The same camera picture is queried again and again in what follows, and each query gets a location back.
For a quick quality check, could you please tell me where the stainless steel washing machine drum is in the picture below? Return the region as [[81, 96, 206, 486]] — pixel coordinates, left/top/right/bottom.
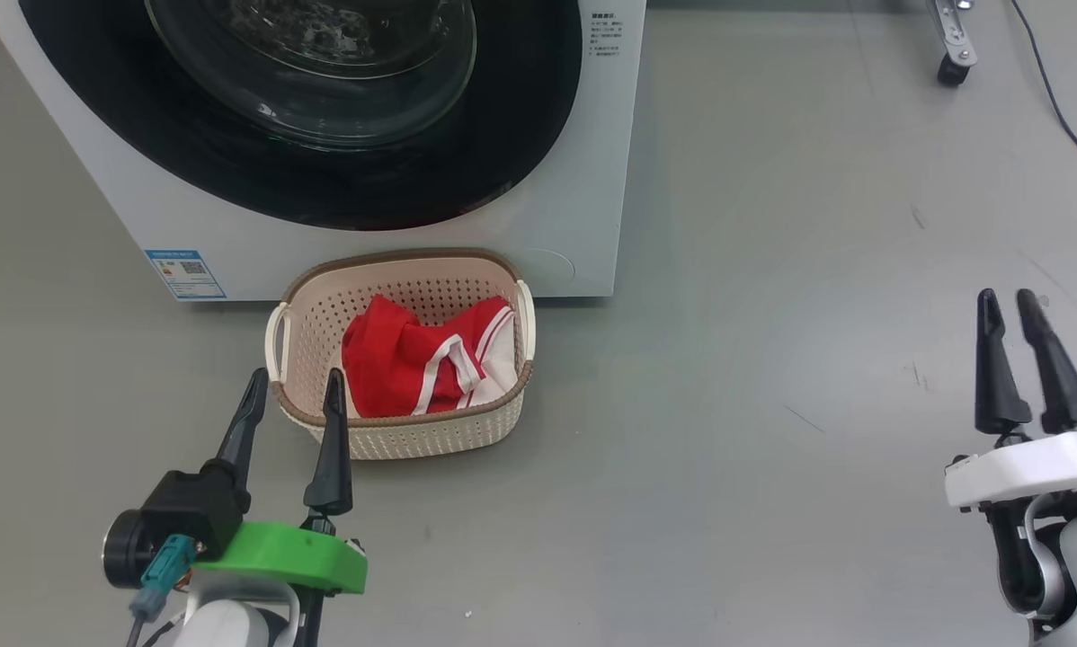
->
[[152, 0, 476, 145]]

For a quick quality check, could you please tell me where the cream perforated basket brown rim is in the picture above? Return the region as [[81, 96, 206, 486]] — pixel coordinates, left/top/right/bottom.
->
[[264, 248, 537, 461]]

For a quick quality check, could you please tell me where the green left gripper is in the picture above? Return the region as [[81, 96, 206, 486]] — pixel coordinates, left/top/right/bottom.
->
[[195, 368, 369, 596]]

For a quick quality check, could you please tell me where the metal table leg with caster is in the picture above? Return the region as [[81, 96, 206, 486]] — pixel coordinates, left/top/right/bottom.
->
[[925, 0, 980, 88]]

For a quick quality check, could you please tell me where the white front-load washing machine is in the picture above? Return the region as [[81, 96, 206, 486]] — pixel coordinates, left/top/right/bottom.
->
[[0, 0, 647, 302]]

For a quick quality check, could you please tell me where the plain red garment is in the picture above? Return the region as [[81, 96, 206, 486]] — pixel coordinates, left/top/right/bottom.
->
[[342, 294, 467, 420]]

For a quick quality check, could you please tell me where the red garment with white trim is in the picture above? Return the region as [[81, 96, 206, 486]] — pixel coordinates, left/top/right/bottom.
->
[[410, 297, 520, 416]]

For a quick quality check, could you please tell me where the round white filter cover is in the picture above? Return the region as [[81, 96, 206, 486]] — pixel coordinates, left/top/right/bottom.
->
[[519, 248, 577, 288]]

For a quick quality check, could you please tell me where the black round glass washer door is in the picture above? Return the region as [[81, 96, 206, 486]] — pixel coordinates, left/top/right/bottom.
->
[[19, 0, 584, 232]]

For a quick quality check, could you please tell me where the blue energy label sticker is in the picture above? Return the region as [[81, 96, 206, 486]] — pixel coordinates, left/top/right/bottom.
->
[[144, 249, 227, 301]]

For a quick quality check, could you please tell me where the thin black floor cable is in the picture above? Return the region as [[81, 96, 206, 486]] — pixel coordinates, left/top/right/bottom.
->
[[1010, 0, 1077, 192]]

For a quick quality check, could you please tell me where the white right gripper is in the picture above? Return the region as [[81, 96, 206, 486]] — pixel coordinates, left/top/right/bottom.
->
[[944, 288, 1077, 510]]

